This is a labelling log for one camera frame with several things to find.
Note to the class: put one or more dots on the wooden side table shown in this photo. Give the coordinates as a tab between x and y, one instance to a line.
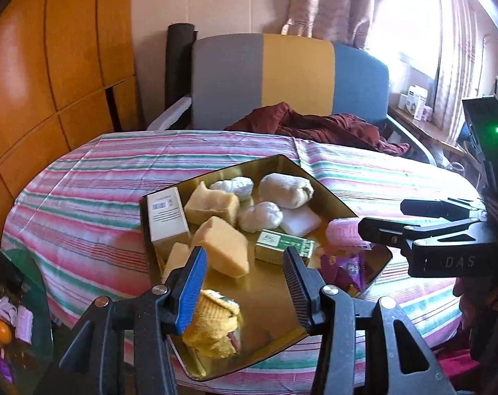
430	131

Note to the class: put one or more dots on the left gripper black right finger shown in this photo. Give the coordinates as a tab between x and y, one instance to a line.
303	285

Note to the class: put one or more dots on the glass table with clutter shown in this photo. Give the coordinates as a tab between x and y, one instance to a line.
26	344

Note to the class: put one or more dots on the dark red garment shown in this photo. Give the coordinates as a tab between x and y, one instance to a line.
337	129

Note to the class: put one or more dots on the black rolled mat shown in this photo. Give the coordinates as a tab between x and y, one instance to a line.
178	61

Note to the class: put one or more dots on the white boxes on table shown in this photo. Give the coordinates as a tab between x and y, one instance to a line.
415	103

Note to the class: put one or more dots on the yellow plush toy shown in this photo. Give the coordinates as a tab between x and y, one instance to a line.
214	330

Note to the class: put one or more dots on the grey yellow blue chair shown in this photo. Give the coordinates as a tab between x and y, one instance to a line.
233	74

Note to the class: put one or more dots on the small green box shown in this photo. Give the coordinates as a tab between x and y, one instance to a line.
270	247

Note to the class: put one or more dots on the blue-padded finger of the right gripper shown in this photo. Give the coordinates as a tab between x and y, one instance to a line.
397	233
449	209

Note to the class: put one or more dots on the white plastic bag wad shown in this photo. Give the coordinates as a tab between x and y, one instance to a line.
240	186

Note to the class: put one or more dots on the white cardboard box with barcode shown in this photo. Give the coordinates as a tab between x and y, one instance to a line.
166	216

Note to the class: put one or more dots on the wooden wardrobe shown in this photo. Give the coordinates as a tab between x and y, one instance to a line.
67	76

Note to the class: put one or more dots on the white foam block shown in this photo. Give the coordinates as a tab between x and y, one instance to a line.
299	222

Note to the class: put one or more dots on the pink beige curtain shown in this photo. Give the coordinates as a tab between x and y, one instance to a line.
435	37

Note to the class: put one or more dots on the gold metal tray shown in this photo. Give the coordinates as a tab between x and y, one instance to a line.
269	324

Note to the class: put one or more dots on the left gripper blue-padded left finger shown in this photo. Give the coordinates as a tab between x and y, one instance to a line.
186	288

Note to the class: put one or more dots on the purple snack wrapper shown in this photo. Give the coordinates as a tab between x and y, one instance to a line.
345	272

